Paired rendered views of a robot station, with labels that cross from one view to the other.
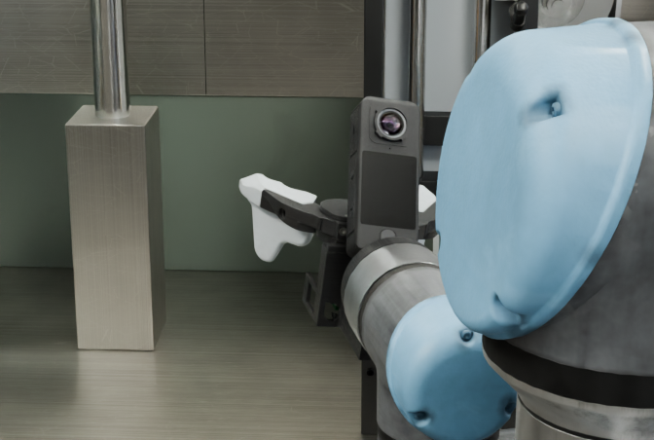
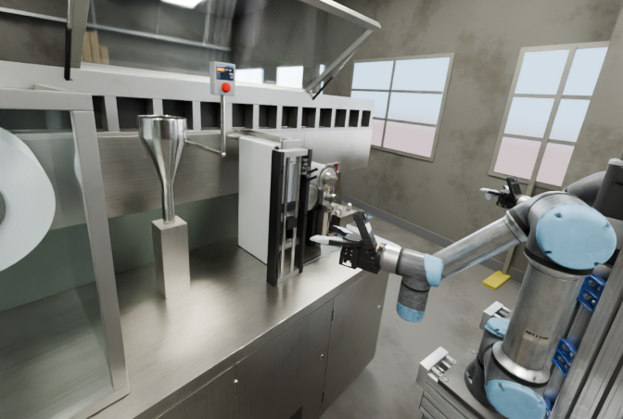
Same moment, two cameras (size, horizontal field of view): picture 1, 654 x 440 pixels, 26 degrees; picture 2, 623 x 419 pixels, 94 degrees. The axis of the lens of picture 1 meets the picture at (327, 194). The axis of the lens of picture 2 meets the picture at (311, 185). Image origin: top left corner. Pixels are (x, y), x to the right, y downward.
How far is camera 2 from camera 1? 0.89 m
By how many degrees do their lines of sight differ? 49
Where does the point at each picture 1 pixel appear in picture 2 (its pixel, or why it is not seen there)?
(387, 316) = (415, 263)
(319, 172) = (199, 221)
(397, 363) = (431, 273)
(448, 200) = (555, 244)
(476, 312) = (584, 266)
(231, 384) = (225, 288)
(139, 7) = (143, 184)
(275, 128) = (187, 211)
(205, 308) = not seen: hidden behind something
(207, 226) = not seen: hidden behind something
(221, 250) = not seen: hidden behind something
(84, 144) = (167, 234)
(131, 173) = (183, 238)
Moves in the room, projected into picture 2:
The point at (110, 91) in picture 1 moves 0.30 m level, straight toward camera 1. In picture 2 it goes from (171, 215) to (235, 242)
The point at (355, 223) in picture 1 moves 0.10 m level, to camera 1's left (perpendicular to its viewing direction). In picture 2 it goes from (371, 242) to (351, 255)
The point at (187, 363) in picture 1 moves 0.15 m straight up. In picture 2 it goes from (205, 287) to (204, 253)
